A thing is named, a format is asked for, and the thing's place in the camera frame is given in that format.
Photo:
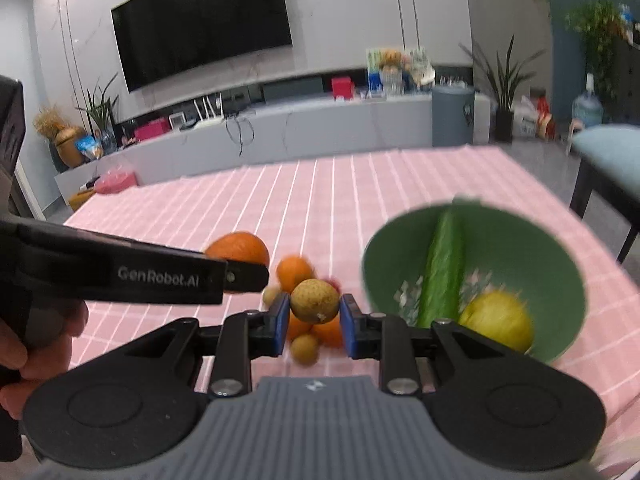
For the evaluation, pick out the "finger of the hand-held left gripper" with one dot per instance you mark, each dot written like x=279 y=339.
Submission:
x=245 y=276

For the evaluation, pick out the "pink bag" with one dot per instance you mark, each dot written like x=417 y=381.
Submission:
x=116 y=182

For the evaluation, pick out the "large orange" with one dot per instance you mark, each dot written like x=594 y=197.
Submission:
x=240 y=247

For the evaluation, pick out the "pink box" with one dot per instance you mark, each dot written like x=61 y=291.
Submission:
x=151 y=130

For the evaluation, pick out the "person's left hand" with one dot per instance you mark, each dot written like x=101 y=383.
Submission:
x=45 y=350

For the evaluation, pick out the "brown teddy bear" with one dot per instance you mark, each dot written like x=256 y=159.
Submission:
x=391 y=60

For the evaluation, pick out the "leafy green houseplant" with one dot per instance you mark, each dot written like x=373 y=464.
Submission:
x=595 y=25

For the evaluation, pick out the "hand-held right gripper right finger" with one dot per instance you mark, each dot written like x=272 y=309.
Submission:
x=348 y=327

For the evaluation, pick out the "grey television cabinet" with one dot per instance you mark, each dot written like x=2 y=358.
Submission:
x=300 y=130

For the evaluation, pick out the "potted green plant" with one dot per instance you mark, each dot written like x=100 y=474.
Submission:
x=100 y=115

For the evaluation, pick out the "green cucumber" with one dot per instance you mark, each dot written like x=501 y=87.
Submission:
x=445 y=260

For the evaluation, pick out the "blue water bottle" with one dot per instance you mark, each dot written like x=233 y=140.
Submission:
x=588 y=107

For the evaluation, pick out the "black wall television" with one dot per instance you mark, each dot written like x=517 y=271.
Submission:
x=200 y=25

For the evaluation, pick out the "black chair with blue cushion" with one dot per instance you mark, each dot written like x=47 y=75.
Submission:
x=607 y=147

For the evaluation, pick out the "red box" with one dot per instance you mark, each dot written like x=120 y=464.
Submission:
x=342 y=88

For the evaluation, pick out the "dark cabinet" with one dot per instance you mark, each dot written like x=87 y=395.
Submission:
x=627 y=80

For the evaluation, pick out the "brown longan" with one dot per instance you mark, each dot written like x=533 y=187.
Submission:
x=270 y=295
x=305 y=350
x=316 y=301

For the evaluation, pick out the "potted snake plant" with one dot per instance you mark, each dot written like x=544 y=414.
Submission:
x=504 y=90

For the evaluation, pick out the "white router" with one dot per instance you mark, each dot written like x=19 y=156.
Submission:
x=207 y=110

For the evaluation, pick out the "grey trash can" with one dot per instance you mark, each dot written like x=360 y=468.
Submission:
x=452 y=117

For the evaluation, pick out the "yellow-green guava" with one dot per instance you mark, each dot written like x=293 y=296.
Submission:
x=497 y=322

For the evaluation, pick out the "pink checked tablecloth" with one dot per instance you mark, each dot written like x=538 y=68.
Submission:
x=325 y=200

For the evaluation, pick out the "green bowl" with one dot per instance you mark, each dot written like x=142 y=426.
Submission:
x=540 y=260

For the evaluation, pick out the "red and brown bag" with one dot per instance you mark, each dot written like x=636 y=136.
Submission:
x=545 y=120

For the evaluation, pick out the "white plastic bag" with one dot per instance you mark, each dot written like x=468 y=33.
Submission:
x=525 y=115

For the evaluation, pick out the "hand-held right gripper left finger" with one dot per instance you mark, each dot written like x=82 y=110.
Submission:
x=281 y=325

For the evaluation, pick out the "brown vase with dried plant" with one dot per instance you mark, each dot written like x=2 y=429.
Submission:
x=67 y=142

